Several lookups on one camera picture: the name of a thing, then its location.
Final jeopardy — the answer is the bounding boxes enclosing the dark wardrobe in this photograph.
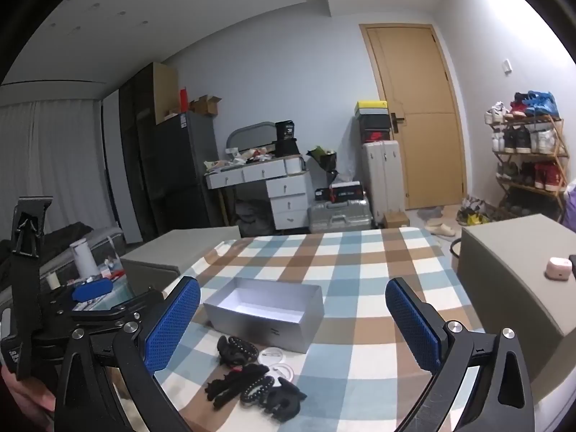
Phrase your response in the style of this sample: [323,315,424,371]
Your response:
[119,63,178,244]

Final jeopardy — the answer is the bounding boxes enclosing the pile of loose shoes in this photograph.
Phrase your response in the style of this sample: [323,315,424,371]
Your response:
[456,195,491,226]

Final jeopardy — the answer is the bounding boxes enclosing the bamboo shoe rack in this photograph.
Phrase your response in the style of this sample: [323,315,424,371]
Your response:
[490,117,570,223]

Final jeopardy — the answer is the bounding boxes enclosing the white curtain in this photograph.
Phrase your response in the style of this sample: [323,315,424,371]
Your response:
[0,96,122,253]

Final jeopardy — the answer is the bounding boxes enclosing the open cardboard box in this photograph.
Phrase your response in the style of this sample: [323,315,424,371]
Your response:
[189,95,222,115]

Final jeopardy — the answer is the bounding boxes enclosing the yellow lid shoe box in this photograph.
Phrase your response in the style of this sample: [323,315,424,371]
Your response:
[355,101,388,118]

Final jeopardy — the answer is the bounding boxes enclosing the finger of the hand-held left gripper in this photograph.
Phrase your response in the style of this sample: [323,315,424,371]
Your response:
[72,278,113,303]
[69,290,165,331]

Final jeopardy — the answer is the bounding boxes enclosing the grey arched mirror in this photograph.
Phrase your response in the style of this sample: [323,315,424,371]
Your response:
[226,121,276,154]

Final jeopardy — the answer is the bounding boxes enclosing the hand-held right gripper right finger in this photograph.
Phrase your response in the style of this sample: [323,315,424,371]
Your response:
[386,278,535,432]

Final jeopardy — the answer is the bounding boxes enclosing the dark refrigerator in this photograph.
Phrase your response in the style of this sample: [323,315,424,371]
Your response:
[137,110,221,244]

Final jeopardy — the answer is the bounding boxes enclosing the beige slippers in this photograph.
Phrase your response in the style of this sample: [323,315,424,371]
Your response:
[425,218,456,237]

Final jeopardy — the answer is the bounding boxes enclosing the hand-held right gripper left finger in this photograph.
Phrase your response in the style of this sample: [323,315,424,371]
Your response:
[54,276,201,432]

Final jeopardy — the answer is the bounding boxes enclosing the person's left hand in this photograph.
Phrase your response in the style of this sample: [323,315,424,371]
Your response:
[0,366,55,427]

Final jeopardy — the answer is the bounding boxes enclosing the black and red box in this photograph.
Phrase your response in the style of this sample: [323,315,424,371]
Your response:
[315,182,363,203]

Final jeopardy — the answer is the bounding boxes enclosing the white cylindrical bottle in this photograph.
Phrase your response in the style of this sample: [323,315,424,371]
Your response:
[69,239,99,280]

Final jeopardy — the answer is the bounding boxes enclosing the wooden door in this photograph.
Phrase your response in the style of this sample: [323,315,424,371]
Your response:
[360,23,465,211]

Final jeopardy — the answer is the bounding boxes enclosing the pink earbuds case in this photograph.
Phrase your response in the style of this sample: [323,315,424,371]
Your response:
[545,257,572,282]

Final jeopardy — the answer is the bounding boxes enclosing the bouquet in black wrap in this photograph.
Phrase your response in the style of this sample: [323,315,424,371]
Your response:
[307,145,338,185]

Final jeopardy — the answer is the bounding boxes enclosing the desk clutter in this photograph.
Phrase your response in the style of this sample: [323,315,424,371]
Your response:
[204,146,289,174]

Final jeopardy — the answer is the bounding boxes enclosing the grey cabinet with latch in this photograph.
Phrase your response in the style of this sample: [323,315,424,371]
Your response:
[121,227,241,286]

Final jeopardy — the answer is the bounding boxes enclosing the grey cloth bundle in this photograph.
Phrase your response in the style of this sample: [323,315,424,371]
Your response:
[236,202,271,237]

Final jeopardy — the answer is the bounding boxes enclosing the black gift box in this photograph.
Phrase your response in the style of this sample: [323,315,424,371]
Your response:
[274,121,300,156]

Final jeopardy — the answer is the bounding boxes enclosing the shoe rack with shoes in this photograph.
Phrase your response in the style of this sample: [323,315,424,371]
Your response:
[485,91,568,217]

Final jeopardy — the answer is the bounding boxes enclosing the black shoe box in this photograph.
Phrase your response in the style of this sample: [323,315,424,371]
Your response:
[357,116,390,144]

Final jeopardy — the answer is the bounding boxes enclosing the white upright suitcase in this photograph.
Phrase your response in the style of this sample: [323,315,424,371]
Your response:
[362,140,406,223]

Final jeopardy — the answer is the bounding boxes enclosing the large black hair claw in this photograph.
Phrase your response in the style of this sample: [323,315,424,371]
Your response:
[265,378,307,423]

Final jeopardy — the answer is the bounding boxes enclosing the black studded hair clip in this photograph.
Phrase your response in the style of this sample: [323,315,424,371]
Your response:
[217,336,259,366]

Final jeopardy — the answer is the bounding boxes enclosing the white desk with drawers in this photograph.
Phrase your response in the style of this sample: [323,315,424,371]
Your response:
[206,157,313,230]

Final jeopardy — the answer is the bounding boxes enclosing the silver suitcase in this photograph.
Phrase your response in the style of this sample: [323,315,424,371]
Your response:
[308,198,373,234]

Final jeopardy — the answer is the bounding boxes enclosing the checked tablecloth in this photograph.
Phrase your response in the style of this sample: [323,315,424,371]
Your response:
[159,226,478,432]

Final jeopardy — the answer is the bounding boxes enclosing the silver cardboard box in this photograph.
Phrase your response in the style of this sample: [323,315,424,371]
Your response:
[203,278,325,354]

